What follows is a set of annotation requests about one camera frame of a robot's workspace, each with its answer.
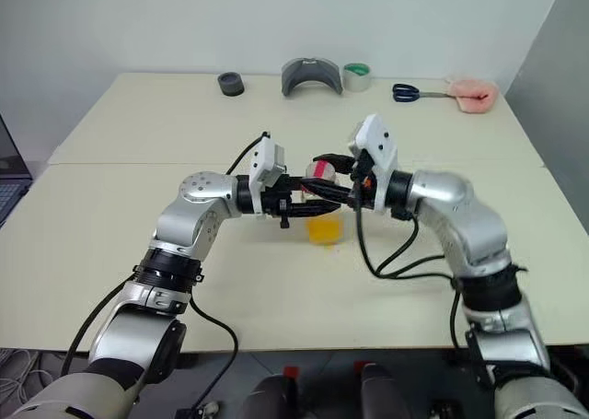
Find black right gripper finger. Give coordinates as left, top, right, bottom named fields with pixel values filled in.
left=300, top=181, right=358, bottom=206
left=313, top=152, right=356, bottom=171

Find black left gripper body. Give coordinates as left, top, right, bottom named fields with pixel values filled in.
left=261, top=178, right=306, bottom=230

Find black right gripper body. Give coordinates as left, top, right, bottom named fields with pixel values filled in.
left=348, top=149, right=377, bottom=211

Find clear bottle with orange drink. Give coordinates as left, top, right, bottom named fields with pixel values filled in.
left=301, top=159, right=345, bottom=249

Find tape roll with green core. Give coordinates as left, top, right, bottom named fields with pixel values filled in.
left=342, top=63, right=374, bottom=93

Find grey curved visor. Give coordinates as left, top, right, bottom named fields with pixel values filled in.
left=280, top=57, right=344, bottom=99

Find pink fluffy cloth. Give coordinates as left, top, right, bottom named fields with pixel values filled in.
left=444, top=76, right=500, bottom=115

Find dark rounded shape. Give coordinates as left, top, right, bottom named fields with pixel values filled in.
left=360, top=362, right=411, bottom=419
left=242, top=373, right=296, bottom=419

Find dark laptop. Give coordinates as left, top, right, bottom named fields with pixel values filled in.
left=0, top=112, right=36, bottom=229

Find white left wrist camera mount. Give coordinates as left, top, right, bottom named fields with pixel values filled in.
left=248, top=134, right=288, bottom=195

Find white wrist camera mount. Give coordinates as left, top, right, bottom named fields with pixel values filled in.
left=248, top=134, right=288, bottom=195
left=347, top=113, right=399, bottom=209

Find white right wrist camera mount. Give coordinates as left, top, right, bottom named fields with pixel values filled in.
left=347, top=113, right=399, bottom=209

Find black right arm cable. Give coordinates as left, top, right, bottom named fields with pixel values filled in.
left=352, top=205, right=462, bottom=352

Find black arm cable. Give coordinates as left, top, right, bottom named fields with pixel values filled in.
left=59, top=131, right=271, bottom=419
left=352, top=205, right=462, bottom=352

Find blue-handled scissors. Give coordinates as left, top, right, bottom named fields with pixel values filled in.
left=392, top=82, right=456, bottom=103

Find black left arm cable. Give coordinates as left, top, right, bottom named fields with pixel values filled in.
left=59, top=131, right=271, bottom=419

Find white floor cables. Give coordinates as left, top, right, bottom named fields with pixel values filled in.
left=0, top=347, right=62, bottom=412

